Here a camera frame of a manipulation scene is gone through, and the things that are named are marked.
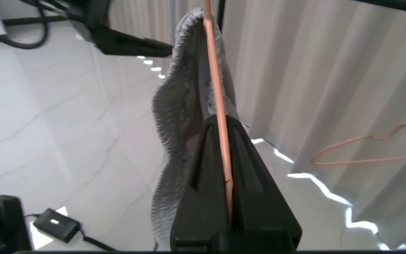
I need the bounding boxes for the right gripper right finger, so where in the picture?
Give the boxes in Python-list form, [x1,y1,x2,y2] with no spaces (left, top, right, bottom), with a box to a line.
[226,114,303,252]

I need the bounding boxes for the white curtain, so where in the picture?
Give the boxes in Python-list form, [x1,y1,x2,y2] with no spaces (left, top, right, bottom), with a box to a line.
[107,0,406,248]

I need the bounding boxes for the pink clothes hanger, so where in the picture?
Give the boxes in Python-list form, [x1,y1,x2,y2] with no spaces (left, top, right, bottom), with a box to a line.
[310,114,406,167]
[202,0,234,226]

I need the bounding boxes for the black power adapter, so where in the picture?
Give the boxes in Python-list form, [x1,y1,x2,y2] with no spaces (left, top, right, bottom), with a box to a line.
[32,207,82,244]

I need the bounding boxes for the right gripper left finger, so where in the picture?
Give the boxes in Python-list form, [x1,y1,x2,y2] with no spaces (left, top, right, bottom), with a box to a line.
[169,114,230,252]

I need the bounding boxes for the black clothes rack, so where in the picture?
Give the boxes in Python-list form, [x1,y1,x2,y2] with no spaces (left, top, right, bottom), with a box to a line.
[216,0,406,32]

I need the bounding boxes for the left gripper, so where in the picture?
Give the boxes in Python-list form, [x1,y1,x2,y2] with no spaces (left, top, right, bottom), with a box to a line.
[67,0,115,40]

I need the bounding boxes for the pale grey shorts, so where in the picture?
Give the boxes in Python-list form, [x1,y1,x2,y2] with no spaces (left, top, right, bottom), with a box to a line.
[149,6,241,248]

